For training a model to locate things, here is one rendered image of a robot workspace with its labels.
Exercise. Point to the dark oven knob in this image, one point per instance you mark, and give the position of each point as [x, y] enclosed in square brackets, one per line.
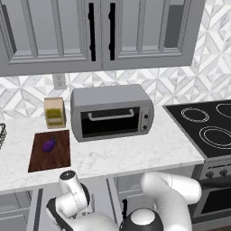
[223, 172]
[209, 174]

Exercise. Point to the dark wooden cutting board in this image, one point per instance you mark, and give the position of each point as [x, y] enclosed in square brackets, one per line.
[57, 156]

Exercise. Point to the grey toaster oven knob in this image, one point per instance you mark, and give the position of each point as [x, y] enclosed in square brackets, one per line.
[145, 127]
[146, 116]

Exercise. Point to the white wall socket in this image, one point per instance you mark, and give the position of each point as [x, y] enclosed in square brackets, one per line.
[59, 81]

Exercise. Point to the black hob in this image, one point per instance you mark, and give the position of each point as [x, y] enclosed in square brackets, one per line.
[192, 132]

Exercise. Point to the grey toaster oven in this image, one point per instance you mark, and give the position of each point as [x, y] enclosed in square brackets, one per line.
[108, 96]

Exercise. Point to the purple eggplant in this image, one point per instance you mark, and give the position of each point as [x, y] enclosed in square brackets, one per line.
[48, 145]

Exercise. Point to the grey wall cupboard door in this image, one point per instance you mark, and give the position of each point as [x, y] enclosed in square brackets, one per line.
[144, 30]
[45, 30]

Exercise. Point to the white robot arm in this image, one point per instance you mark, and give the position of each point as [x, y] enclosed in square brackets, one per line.
[168, 195]

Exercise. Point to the beige and green carton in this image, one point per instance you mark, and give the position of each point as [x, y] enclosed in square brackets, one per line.
[54, 112]

